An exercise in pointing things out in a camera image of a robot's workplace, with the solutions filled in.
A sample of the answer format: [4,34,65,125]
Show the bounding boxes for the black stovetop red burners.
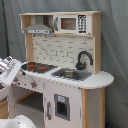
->
[21,62,55,74]

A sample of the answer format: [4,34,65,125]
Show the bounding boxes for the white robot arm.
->
[0,56,36,128]

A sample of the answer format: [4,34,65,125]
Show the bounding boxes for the black toy faucet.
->
[75,51,93,70]

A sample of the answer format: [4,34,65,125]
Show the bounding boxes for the white dishwasher cabinet door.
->
[44,82,82,128]

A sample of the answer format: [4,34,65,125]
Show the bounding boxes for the grey range hood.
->
[24,16,52,34]

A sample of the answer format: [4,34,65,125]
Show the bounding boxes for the wooden toy kitchen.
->
[9,11,114,128]

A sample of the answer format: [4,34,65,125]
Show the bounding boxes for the grey toy sink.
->
[52,68,92,81]

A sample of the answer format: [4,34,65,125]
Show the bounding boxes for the toy microwave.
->
[54,15,91,34]

